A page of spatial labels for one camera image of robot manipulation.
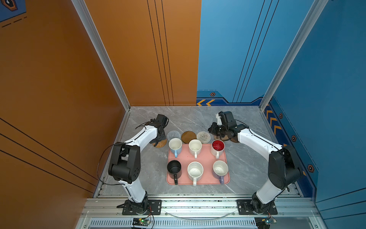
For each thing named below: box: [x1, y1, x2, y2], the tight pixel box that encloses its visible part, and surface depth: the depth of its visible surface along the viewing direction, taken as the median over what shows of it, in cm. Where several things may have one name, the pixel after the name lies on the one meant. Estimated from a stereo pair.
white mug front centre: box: [187, 161, 204, 187], surface depth 81 cm
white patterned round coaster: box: [196, 131, 212, 144], surface depth 102 cm
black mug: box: [166, 159, 182, 186], surface depth 81 cm
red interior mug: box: [210, 139, 226, 159], surface depth 89 cm
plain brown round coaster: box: [181, 130, 197, 145], surface depth 104 cm
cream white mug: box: [188, 139, 203, 159], surface depth 89 cm
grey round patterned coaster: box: [166, 130, 182, 143], surface depth 104 cm
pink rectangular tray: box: [165, 143, 231, 186], surface depth 87 cm
